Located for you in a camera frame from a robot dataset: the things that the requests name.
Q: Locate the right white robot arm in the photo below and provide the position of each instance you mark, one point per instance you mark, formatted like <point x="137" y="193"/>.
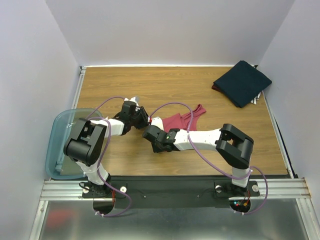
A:
<point x="232" y="144"/>

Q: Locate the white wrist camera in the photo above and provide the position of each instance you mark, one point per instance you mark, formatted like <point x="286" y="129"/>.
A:
<point x="134" y="99"/>
<point x="156" y="121"/>

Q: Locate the folded white patterned garment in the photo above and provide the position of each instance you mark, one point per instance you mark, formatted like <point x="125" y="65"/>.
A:
<point x="254" y="101"/>

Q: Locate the red tank top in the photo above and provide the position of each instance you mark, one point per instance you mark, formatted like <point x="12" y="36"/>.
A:
<point x="181" y="121"/>

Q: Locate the aluminium frame rail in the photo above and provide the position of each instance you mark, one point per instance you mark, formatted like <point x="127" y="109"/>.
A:
<point x="79" y="87"/>

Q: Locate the folded dark red garment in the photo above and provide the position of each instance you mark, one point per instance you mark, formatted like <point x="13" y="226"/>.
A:
<point x="214" y="87"/>

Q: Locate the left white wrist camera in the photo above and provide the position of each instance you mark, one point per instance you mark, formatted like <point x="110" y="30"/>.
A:
<point x="134" y="99"/>

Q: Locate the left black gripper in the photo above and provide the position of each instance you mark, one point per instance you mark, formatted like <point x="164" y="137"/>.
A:
<point x="144" y="116"/>

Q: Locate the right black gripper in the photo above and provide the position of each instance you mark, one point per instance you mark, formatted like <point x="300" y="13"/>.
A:
<point x="148" y="133"/>

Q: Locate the folded navy tank top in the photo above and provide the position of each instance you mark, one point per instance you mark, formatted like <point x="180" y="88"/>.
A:
<point x="242" y="83"/>

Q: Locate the clear blue plastic bin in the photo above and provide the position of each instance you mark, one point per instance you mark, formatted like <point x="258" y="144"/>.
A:
<point x="57" y="165"/>

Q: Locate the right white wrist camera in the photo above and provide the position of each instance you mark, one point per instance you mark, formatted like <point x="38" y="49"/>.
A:
<point x="156" y="121"/>

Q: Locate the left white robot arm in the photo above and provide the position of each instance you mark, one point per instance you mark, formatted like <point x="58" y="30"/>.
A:
<point x="85" y="142"/>

